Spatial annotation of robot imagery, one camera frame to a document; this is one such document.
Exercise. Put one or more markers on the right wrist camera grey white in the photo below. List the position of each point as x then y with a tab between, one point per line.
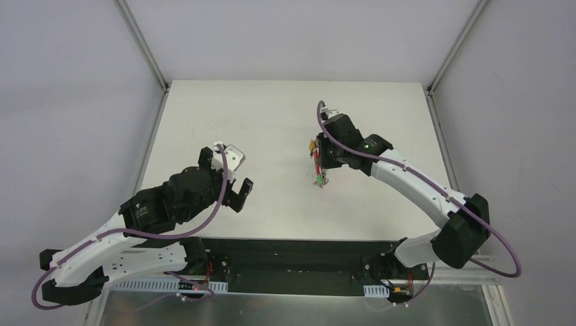
331	110

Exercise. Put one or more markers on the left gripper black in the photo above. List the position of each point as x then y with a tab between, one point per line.
221	178

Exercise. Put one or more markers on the right aluminium frame rail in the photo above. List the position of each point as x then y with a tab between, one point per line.
472	20

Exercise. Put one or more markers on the white cable duct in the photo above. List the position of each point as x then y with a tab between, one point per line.
376	291
169	285

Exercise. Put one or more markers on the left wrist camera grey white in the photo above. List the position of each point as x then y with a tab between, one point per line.
228	158

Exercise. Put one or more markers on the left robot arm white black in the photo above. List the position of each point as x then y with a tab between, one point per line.
140	239

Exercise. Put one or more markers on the left aluminium frame rail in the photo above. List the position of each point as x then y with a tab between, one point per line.
140	41

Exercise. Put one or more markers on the right white cable duct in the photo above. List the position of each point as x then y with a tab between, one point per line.
376	291

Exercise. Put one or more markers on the aluminium frame rail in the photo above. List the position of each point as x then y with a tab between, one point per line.
140	41
472	20

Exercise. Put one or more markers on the left white cable duct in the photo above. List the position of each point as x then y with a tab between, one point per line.
169	285

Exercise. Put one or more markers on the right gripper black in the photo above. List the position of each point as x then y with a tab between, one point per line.
327	156

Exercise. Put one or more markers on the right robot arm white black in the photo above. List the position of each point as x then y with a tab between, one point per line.
458	235

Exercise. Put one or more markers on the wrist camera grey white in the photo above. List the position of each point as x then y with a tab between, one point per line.
331	110
228	158

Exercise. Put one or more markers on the front aluminium extrusion rail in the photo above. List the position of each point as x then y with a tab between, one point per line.
469	274

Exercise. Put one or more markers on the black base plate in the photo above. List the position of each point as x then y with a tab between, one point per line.
294	267

